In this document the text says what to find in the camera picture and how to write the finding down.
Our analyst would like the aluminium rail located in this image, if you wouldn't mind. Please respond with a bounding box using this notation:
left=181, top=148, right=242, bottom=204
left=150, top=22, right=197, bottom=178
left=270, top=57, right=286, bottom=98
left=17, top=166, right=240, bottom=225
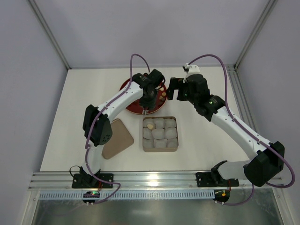
left=28, top=170, right=284, bottom=191

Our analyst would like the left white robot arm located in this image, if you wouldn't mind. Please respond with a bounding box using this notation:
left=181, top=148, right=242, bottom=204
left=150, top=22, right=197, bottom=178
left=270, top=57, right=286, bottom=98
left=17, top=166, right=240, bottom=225
left=79, top=69, right=165, bottom=187

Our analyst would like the right frame post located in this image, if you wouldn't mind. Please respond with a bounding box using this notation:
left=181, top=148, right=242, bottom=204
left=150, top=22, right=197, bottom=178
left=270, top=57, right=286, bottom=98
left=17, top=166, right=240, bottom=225
left=233, top=0, right=279, bottom=70

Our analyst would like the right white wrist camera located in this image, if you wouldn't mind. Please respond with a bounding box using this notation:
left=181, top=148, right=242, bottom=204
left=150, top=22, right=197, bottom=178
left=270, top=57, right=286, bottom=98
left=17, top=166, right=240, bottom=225
left=183, top=63, right=200, bottom=83

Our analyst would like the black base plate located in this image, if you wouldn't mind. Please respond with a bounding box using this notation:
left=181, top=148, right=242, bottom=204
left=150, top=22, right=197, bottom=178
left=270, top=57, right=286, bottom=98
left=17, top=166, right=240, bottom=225
left=195, top=172, right=240, bottom=188
left=72, top=172, right=113, bottom=189

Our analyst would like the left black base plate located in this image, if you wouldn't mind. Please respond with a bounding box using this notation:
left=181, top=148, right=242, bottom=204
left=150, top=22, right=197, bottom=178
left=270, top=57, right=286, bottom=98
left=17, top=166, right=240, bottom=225
left=72, top=172, right=113, bottom=189

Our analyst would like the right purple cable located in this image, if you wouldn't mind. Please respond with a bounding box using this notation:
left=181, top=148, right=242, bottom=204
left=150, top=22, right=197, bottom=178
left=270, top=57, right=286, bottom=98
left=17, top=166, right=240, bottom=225
left=188, top=54, right=296, bottom=206

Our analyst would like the frame post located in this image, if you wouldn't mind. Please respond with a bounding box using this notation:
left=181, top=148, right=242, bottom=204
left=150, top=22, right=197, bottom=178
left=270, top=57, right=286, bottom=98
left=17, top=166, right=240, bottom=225
left=233, top=0, right=279, bottom=70
left=27, top=0, right=71, bottom=70

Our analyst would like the red round tray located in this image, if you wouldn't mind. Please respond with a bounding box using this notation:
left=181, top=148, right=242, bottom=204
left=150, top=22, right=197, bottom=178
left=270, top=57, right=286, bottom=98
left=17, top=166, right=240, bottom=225
left=126, top=80, right=167, bottom=115

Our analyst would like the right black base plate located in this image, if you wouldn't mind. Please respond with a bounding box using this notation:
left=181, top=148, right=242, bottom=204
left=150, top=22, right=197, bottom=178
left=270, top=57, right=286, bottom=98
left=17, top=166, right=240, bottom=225
left=195, top=172, right=240, bottom=188

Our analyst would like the left frame post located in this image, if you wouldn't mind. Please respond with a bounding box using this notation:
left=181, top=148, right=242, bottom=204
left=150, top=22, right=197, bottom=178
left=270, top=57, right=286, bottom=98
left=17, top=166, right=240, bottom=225
left=27, top=0, right=71, bottom=70

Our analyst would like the slotted cable duct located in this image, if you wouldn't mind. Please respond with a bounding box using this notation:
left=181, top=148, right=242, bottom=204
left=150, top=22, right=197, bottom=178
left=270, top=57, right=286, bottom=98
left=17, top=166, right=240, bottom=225
left=38, top=189, right=215, bottom=201

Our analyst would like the gold square tin lid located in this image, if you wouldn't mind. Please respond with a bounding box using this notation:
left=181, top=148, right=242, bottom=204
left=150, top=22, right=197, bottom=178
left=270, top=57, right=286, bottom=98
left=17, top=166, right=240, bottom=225
left=102, top=119, right=134, bottom=160

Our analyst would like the gold square tin box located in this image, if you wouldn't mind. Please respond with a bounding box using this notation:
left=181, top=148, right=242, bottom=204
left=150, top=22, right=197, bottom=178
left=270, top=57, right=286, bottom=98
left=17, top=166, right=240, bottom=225
left=142, top=116, right=179, bottom=153

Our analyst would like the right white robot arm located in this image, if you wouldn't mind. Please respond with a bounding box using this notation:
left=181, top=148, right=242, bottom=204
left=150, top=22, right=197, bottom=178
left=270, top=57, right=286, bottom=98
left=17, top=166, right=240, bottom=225
left=167, top=74, right=285, bottom=187

